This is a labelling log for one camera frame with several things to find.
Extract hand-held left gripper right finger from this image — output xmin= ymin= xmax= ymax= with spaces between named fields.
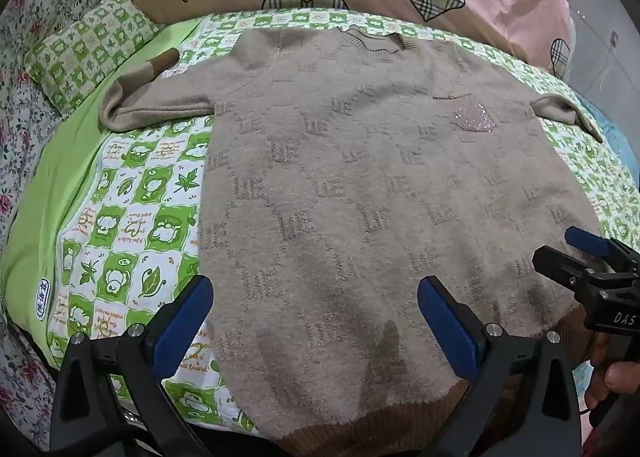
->
xmin=417 ymin=276 xmax=583 ymax=457

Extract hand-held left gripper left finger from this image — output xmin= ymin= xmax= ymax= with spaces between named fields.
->
xmin=50 ymin=275 xmax=215 ymax=457

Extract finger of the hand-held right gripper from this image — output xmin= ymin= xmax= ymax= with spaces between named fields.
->
xmin=565 ymin=226 xmax=640 ymax=274
xmin=532 ymin=245 xmax=603 ymax=299

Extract beige knit sweater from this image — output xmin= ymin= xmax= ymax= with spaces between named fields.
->
xmin=98 ymin=26 xmax=605 ymax=455

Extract person's right hand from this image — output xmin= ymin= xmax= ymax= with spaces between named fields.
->
xmin=584 ymin=344 xmax=640 ymax=413

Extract light blue cloth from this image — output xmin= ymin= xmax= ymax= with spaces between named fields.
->
xmin=570 ymin=87 xmax=637 ymax=165

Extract green patterned bedsheet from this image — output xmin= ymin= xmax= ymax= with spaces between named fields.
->
xmin=0 ymin=8 xmax=640 ymax=440

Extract green patterned pillow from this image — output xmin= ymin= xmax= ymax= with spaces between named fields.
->
xmin=25 ymin=0 xmax=163 ymax=114

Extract floral bed cover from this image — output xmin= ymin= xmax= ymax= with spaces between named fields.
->
xmin=0 ymin=0 xmax=132 ymax=455

